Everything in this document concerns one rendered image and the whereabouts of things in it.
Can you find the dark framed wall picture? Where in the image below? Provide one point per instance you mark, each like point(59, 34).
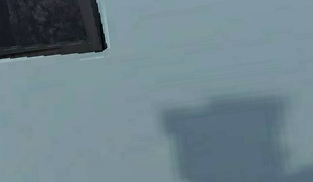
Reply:
point(28, 25)

